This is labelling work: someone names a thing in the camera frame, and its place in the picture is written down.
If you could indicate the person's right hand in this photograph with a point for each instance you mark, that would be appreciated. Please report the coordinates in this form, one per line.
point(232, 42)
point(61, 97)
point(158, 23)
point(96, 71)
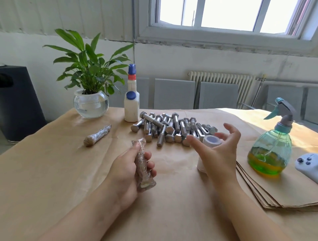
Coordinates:
point(221, 159)

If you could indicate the person's left hand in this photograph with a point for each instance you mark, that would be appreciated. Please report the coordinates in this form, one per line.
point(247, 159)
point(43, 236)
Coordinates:
point(124, 178)

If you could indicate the white cling film roll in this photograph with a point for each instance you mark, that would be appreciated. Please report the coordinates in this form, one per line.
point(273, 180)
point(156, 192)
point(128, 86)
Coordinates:
point(211, 141)

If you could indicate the green spray bottle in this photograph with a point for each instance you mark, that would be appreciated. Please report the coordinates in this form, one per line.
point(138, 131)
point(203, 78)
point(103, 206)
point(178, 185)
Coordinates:
point(271, 151)

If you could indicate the pile of steel bolts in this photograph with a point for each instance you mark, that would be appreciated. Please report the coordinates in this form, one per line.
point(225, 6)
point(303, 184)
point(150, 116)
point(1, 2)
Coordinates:
point(171, 126)

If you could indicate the stack of brown paper sheets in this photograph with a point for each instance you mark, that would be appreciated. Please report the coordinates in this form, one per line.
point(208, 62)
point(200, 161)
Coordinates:
point(293, 191)

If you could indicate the person's left forearm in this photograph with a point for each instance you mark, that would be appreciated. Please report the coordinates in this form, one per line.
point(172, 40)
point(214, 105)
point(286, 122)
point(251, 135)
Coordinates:
point(79, 223)

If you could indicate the person's right forearm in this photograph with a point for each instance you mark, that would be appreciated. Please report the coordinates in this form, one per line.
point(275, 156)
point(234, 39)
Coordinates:
point(248, 213)

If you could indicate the grey chair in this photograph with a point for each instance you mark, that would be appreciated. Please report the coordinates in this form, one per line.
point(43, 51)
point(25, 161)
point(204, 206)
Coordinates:
point(218, 96)
point(143, 93)
point(311, 107)
point(276, 97)
point(174, 94)

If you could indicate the white glue bottle blue cap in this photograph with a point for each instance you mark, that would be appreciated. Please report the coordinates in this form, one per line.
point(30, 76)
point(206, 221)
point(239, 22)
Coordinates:
point(131, 105)

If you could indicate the white radiator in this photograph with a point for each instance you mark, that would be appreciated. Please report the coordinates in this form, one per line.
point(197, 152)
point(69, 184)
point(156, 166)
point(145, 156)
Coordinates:
point(221, 80)

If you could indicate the round glass vase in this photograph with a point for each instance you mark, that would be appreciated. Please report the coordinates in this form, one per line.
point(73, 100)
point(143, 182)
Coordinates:
point(91, 105)

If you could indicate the large brown paper table cover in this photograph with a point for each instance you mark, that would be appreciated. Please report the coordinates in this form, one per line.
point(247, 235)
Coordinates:
point(39, 169)

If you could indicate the white handheld controller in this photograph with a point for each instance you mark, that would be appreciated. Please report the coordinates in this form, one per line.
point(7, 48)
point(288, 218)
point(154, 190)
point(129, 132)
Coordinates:
point(309, 166)

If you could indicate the green leafy plant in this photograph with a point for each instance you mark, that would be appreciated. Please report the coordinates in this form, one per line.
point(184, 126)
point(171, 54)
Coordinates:
point(89, 62)

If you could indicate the black trash bin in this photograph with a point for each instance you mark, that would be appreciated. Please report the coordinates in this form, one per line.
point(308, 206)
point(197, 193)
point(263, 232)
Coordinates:
point(20, 104)

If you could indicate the white framed window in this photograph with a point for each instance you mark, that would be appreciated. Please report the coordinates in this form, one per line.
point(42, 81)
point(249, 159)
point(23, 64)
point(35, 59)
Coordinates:
point(233, 20)

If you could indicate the white vertical blind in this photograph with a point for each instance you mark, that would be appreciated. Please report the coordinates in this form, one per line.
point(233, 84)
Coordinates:
point(64, 17)

